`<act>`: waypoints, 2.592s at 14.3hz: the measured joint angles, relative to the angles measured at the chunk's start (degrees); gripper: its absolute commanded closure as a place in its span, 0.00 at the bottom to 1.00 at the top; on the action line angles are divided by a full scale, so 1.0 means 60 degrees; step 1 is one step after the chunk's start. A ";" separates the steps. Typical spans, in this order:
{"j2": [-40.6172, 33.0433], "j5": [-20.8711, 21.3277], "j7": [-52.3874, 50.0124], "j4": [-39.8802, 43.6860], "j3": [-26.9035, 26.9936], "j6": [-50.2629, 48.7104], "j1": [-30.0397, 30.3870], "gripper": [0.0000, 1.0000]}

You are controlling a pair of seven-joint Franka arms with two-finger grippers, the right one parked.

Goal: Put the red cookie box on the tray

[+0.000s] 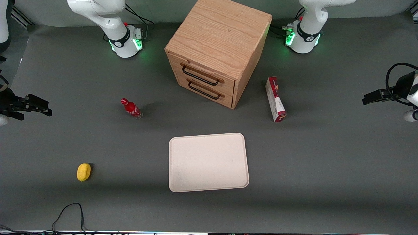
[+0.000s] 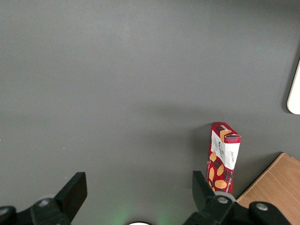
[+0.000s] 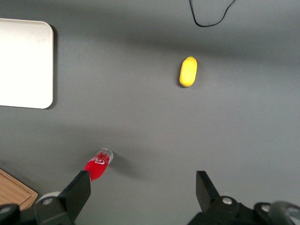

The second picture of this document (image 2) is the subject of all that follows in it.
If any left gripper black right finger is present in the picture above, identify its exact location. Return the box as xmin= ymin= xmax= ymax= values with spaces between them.
xmin=182 ymin=171 xmax=291 ymax=225

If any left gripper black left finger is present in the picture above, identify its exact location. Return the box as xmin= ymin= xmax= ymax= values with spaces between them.
xmin=0 ymin=172 xmax=88 ymax=225

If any red cookie box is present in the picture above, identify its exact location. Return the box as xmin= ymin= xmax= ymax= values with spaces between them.
xmin=205 ymin=121 xmax=241 ymax=196

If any cream plastic tray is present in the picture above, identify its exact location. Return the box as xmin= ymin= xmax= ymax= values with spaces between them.
xmin=286 ymin=58 xmax=300 ymax=115

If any wooden drawer cabinet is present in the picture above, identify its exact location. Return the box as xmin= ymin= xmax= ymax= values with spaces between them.
xmin=235 ymin=152 xmax=300 ymax=225

